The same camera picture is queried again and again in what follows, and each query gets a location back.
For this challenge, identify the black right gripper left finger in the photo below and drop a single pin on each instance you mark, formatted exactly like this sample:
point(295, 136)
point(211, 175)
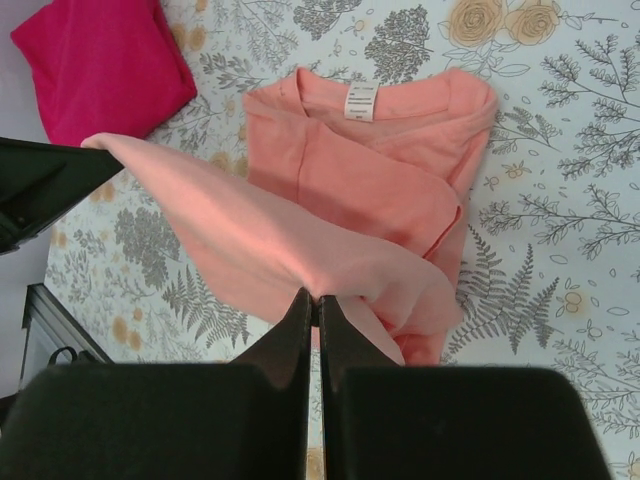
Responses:
point(245, 419)

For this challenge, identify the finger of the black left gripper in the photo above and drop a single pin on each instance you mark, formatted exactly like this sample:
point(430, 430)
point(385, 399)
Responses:
point(41, 182)

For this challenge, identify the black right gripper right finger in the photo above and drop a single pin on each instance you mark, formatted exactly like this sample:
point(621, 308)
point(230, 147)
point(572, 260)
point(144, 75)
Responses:
point(386, 421)

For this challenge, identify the salmon pink t-shirt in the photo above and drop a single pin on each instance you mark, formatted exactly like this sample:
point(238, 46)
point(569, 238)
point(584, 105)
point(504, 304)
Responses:
point(372, 212)

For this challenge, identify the folded crimson red t-shirt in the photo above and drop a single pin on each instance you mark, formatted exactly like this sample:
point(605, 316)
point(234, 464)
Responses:
point(103, 67)

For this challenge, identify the floral patterned table mat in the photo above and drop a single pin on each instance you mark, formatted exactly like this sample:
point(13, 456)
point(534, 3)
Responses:
point(551, 265)

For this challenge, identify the aluminium front frame rail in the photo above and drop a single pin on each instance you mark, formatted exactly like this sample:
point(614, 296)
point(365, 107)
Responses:
point(53, 336)

